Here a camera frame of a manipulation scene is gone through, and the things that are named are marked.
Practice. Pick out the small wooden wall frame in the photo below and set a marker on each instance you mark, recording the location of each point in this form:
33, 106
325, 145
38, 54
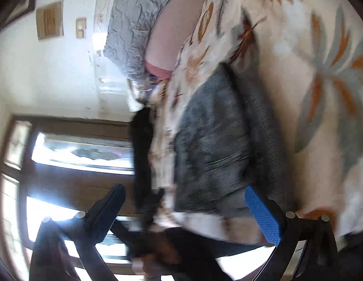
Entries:
80, 28

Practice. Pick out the grey quilted pillow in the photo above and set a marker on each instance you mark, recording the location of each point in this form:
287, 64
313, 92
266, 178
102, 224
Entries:
129, 28

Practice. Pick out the person's left hand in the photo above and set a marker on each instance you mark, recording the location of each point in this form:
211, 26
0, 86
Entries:
159, 256

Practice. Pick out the large wooden wall frame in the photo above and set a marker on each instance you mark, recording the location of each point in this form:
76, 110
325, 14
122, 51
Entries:
49, 21

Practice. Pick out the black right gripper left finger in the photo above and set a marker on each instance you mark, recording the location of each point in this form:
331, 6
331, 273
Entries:
50, 258

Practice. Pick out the cream leaf print blanket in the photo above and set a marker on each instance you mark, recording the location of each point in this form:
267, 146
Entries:
309, 58

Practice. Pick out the black garment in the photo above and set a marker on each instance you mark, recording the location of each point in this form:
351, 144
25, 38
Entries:
141, 133

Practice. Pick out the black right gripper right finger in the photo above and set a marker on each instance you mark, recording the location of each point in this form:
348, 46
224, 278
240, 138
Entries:
284, 230

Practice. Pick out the blue denim jeans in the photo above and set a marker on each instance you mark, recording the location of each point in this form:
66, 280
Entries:
230, 138

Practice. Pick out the pink bed sheet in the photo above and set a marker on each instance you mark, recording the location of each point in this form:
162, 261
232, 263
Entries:
175, 23

